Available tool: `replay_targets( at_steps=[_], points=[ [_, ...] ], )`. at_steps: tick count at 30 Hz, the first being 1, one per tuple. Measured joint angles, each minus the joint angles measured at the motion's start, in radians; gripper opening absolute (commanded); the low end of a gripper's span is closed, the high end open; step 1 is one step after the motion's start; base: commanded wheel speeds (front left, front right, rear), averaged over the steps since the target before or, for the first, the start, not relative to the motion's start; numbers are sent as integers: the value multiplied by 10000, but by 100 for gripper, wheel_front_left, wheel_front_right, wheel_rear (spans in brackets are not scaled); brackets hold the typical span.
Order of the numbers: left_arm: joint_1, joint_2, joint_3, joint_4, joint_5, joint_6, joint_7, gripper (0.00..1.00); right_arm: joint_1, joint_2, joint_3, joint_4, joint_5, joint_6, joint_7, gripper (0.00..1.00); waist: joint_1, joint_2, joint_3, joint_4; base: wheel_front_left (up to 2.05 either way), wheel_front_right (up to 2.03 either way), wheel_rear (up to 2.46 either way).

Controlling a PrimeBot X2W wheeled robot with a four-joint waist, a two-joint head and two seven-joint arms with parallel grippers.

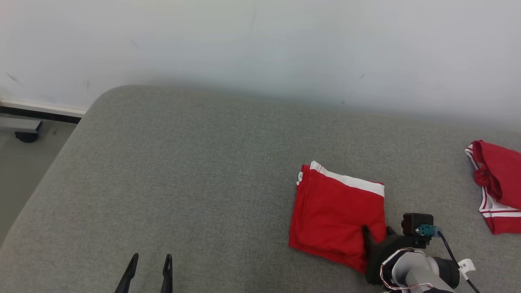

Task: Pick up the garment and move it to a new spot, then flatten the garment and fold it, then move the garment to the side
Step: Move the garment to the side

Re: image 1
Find black cable with teal plug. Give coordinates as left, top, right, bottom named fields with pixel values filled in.
left=416, top=224, right=482, bottom=293

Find red basketball jersey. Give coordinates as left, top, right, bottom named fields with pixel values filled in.
left=465, top=140, right=521, bottom=235

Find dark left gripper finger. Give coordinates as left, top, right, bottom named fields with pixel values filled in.
left=114, top=253, right=139, bottom=293
left=160, top=254, right=173, bottom=293

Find red shorts with white trim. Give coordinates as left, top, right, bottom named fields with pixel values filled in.
left=288, top=161, right=387, bottom=274

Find grey fabric sofa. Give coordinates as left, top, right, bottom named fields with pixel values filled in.
left=0, top=84, right=521, bottom=293

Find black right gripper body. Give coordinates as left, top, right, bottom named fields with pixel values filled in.
left=365, top=235, right=426, bottom=284

